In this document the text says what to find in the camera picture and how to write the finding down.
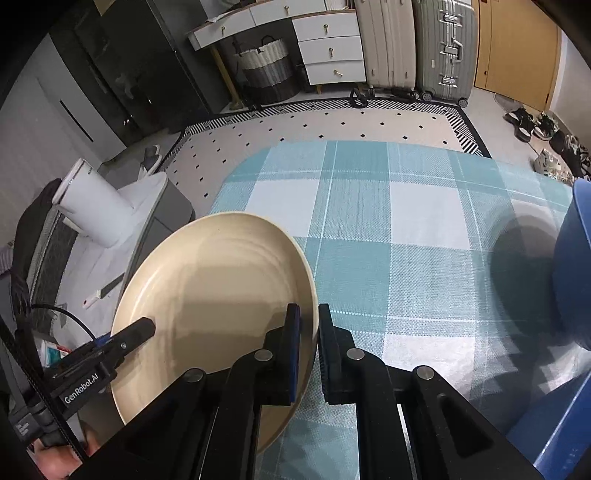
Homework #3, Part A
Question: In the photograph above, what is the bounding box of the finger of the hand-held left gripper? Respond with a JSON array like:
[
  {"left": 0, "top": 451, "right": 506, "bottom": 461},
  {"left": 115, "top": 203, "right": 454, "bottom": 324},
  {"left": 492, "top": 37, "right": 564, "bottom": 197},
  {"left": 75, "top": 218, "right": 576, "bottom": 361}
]
[{"left": 95, "top": 318, "right": 156, "bottom": 365}]

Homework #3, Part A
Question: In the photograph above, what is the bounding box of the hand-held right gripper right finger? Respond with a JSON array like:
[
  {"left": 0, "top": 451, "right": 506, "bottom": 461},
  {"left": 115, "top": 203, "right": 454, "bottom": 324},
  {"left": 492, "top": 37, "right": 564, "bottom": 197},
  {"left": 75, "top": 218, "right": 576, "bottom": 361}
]
[{"left": 318, "top": 303, "right": 532, "bottom": 480}]

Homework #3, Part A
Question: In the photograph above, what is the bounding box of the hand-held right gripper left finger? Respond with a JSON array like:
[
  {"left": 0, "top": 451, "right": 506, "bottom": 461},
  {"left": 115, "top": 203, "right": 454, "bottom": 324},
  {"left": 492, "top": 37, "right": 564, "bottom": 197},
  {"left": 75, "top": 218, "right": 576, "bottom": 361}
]
[{"left": 81, "top": 303, "right": 304, "bottom": 480}]

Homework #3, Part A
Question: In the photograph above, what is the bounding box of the beige round plate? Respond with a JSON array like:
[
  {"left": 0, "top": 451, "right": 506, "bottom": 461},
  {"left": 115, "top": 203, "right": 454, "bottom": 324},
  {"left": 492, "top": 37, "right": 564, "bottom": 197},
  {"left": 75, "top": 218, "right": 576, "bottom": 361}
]
[{"left": 111, "top": 212, "right": 319, "bottom": 455}]

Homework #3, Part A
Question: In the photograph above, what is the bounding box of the blue plastic bowl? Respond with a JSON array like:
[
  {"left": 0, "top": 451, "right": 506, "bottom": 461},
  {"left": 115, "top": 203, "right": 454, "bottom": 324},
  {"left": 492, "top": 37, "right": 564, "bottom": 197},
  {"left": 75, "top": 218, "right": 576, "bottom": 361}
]
[
  {"left": 505, "top": 378, "right": 591, "bottom": 480},
  {"left": 551, "top": 178, "right": 591, "bottom": 352}
]

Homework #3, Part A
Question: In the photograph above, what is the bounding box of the person's left hand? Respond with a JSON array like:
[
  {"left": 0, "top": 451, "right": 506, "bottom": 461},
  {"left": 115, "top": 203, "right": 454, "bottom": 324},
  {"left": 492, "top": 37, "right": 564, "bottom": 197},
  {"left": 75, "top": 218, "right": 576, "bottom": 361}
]
[{"left": 34, "top": 427, "right": 105, "bottom": 480}]

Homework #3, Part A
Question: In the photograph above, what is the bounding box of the teal printed packet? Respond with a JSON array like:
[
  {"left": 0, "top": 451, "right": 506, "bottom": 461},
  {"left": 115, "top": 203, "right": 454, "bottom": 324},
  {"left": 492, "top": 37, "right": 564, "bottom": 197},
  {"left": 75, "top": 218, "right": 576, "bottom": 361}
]
[{"left": 39, "top": 342, "right": 71, "bottom": 370}]

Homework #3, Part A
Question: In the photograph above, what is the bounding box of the small knife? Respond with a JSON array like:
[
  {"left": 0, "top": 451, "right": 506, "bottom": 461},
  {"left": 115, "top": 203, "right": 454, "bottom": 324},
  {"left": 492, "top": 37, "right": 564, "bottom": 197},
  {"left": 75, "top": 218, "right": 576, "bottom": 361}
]
[{"left": 83, "top": 272, "right": 126, "bottom": 309}]

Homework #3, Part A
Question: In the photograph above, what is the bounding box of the grey side cabinet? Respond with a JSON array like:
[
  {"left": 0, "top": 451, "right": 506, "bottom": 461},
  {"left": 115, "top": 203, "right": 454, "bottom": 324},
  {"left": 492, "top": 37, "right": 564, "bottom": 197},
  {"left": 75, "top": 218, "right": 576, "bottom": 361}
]
[{"left": 28, "top": 173, "right": 195, "bottom": 333}]

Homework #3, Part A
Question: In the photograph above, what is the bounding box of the white kettle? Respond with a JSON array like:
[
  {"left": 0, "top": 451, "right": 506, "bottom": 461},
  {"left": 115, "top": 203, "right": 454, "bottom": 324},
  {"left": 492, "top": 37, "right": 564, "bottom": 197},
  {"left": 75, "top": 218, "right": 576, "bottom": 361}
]
[{"left": 52, "top": 158, "right": 134, "bottom": 248}]

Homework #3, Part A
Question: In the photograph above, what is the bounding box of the teal checkered tablecloth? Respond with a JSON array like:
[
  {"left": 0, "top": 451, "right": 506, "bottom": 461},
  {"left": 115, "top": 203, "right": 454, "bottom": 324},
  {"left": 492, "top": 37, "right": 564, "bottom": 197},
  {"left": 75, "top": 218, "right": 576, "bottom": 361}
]
[{"left": 203, "top": 141, "right": 591, "bottom": 480}]

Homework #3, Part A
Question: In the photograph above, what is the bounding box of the black white patterned rug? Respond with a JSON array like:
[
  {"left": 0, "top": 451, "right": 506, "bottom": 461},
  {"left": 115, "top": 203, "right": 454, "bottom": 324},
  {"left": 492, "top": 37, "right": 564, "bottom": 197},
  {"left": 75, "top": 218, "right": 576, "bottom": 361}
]
[{"left": 159, "top": 98, "right": 494, "bottom": 232}]

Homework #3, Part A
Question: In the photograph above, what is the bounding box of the dark grey refrigerator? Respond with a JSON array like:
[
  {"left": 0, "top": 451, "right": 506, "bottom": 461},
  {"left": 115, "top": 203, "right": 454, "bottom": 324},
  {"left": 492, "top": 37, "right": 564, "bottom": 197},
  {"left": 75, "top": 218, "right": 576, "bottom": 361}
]
[{"left": 51, "top": 0, "right": 218, "bottom": 144}]

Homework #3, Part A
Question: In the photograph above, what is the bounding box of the woven basket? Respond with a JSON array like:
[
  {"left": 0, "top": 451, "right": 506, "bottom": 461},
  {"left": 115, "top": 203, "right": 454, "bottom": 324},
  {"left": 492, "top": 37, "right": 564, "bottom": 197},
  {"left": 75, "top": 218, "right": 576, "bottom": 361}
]
[{"left": 233, "top": 36, "right": 301, "bottom": 104}]

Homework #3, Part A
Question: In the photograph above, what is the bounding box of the white desk with drawers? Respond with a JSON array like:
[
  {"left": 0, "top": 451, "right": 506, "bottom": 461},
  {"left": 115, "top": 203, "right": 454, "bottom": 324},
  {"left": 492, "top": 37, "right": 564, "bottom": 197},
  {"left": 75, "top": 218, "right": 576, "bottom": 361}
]
[{"left": 187, "top": 0, "right": 368, "bottom": 104}]

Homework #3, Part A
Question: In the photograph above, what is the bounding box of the pile of dark sneakers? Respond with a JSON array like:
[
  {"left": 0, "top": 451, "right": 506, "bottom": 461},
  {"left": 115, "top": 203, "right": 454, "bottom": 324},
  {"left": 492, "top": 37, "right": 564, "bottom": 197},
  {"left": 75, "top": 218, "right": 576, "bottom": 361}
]
[{"left": 503, "top": 106, "right": 591, "bottom": 182}]

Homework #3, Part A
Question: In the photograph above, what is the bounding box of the beige suitcase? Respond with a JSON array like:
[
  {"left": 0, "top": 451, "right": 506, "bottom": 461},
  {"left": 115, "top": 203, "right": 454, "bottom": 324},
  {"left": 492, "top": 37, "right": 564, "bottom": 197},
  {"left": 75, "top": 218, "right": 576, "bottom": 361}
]
[{"left": 353, "top": 0, "right": 419, "bottom": 100}]

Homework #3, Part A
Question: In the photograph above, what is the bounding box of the silver suitcase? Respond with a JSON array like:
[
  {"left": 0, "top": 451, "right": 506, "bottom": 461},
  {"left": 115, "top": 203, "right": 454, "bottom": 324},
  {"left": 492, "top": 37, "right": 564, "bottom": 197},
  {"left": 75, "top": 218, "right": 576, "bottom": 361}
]
[{"left": 411, "top": 0, "right": 477, "bottom": 108}]

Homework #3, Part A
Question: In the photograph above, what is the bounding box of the wooden door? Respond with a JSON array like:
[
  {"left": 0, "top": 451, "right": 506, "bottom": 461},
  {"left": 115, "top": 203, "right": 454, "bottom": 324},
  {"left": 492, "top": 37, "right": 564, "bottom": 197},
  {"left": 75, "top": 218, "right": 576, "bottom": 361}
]
[{"left": 473, "top": 0, "right": 561, "bottom": 112}]

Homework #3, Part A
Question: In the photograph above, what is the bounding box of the thick black cable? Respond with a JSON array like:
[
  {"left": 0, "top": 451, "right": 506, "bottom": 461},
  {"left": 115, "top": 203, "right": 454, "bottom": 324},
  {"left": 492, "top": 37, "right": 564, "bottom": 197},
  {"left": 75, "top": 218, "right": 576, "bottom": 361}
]
[{"left": 0, "top": 318, "right": 88, "bottom": 462}]

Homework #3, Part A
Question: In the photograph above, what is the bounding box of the thin black cable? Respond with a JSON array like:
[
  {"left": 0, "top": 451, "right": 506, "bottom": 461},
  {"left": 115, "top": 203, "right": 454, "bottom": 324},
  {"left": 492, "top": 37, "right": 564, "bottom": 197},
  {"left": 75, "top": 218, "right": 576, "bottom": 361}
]
[{"left": 28, "top": 302, "right": 100, "bottom": 344}]

